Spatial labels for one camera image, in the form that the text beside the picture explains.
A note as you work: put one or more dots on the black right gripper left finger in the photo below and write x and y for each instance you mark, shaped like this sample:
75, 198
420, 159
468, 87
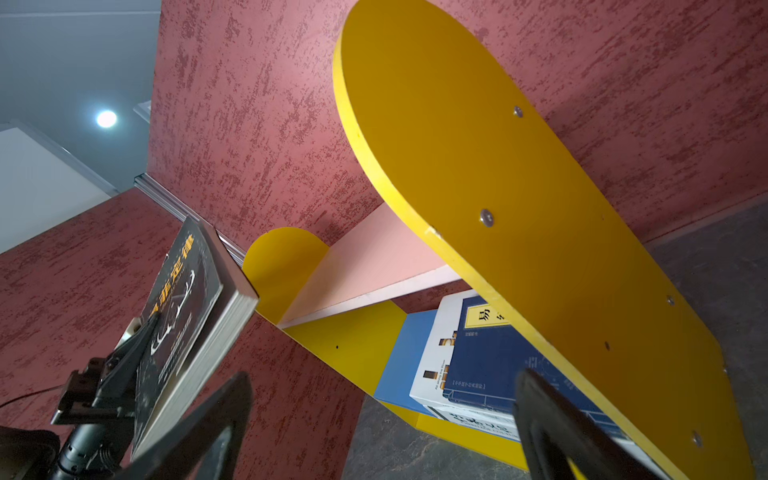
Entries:
205, 444

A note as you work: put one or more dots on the yellow pink blue bookshelf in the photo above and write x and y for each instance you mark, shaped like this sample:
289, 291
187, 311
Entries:
476, 186

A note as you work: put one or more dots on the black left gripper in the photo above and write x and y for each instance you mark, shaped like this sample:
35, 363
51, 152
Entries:
105, 391

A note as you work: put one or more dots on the black book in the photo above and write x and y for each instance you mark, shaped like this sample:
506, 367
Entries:
203, 300

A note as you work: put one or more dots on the white book brown pattern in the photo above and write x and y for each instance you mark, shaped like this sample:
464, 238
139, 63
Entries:
431, 377

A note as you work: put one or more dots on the left corner aluminium profile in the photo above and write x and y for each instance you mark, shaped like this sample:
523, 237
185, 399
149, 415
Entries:
176, 207

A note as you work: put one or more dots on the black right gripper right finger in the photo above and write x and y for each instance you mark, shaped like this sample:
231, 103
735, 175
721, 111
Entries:
558, 439

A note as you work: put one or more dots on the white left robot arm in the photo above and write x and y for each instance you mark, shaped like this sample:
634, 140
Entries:
91, 451

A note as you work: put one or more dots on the blue book yellow label front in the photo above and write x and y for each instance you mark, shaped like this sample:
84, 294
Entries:
488, 356

